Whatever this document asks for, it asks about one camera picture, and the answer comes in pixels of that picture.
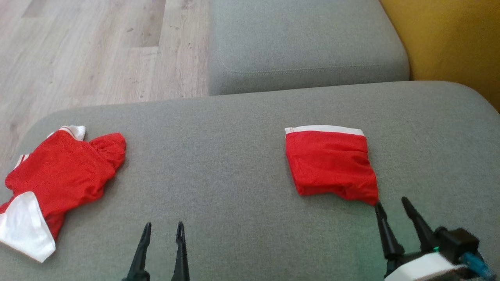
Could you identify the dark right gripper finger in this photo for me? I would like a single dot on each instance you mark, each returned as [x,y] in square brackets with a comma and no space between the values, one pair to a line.
[387,234]
[420,226]

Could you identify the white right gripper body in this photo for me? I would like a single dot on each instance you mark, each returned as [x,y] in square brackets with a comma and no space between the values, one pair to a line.
[422,269]

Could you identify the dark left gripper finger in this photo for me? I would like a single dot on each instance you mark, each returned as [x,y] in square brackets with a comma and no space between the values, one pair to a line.
[140,253]
[181,253]

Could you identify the red basketball shorts white band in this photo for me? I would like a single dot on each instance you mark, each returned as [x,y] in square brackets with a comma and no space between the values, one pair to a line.
[332,164]

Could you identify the red basketball jersey number 23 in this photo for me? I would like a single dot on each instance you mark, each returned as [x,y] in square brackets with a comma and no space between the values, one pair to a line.
[66,175]

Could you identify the large grey sofa seat cushion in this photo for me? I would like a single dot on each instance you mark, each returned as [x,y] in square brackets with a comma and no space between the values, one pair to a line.
[234,175]

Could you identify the small grey sofa cushion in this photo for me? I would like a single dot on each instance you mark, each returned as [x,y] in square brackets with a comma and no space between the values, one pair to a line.
[304,43]

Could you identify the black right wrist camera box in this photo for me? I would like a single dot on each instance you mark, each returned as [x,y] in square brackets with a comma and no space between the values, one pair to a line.
[457,244]

